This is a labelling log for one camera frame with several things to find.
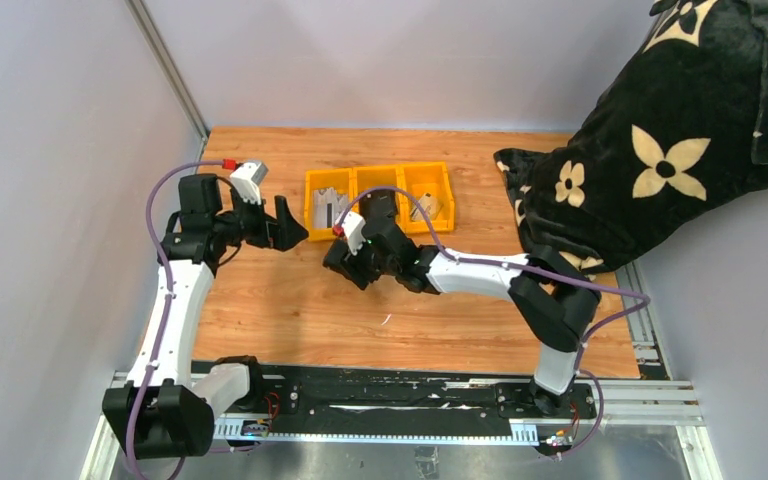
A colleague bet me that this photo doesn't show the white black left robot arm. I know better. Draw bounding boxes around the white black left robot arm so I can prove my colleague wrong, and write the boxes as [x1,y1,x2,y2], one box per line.
[102,174,308,461]

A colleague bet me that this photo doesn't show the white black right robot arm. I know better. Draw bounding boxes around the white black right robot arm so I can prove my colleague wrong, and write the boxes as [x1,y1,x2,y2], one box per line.
[323,186,601,417]

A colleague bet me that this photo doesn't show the silver cards in bin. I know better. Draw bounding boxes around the silver cards in bin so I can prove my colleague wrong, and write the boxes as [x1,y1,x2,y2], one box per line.
[312,187,349,229]

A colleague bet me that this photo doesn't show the yellow bin with cards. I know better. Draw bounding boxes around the yellow bin with cards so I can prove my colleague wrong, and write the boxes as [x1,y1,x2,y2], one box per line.
[304,168,357,242]

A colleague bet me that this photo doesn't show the beige card in right bin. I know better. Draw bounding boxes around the beige card in right bin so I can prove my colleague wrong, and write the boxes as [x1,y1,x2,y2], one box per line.
[410,192,442,222]

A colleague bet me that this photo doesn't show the yellow bin with holders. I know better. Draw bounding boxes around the yellow bin with holders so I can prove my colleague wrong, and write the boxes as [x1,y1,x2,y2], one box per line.
[352,167,404,230]

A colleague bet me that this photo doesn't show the yellow bin right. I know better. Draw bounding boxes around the yellow bin right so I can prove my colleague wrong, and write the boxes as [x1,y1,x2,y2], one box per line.
[402,162,456,233]

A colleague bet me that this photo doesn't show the black plush flower blanket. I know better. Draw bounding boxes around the black plush flower blanket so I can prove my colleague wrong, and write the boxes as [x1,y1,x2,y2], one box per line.
[494,1,768,274]

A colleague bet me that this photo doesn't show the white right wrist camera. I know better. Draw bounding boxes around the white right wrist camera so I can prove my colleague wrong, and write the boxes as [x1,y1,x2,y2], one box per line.
[332,211,366,255]

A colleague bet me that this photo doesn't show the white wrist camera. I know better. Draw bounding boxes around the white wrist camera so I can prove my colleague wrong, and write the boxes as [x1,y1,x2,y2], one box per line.
[230,160,268,204]
[332,211,366,255]

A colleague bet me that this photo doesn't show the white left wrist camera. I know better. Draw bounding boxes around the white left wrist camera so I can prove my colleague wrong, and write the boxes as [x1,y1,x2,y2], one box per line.
[230,160,268,204]

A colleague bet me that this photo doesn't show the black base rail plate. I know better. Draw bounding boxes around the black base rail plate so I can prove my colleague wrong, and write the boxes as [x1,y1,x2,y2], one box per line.
[216,364,604,448]

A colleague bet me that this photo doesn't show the aluminium corner frame post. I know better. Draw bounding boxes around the aluminium corner frame post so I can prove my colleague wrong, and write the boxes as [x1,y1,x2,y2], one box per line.
[125,0,210,143]

